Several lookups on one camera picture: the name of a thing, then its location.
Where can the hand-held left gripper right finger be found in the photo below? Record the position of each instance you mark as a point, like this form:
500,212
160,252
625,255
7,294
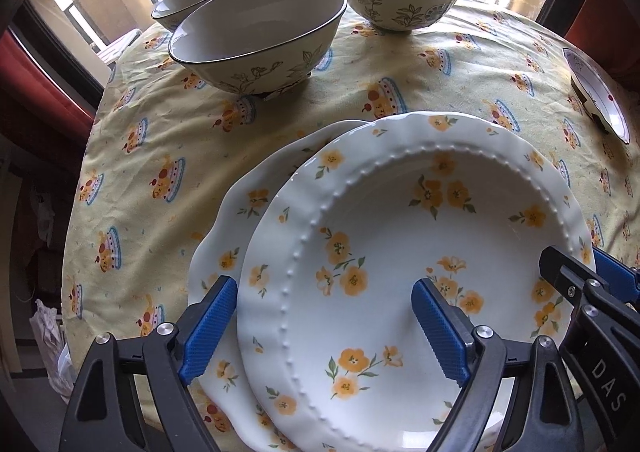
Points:
442,332

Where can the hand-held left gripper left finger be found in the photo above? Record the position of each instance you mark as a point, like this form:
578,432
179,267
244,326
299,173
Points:
210,327

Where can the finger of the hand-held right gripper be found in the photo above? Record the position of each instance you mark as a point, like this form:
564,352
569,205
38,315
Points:
562,267
617,274

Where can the white yellow floral plate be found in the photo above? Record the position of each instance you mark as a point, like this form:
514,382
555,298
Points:
390,242
225,242

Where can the small red patterned dish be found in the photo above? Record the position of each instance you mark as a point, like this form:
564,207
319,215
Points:
597,92

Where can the white plastic bag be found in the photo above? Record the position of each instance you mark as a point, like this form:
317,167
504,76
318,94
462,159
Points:
50,342

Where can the yellow printed tablecloth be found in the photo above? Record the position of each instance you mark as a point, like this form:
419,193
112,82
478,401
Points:
165,142

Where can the red curtain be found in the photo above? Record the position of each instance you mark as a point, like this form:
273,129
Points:
610,17
30,77

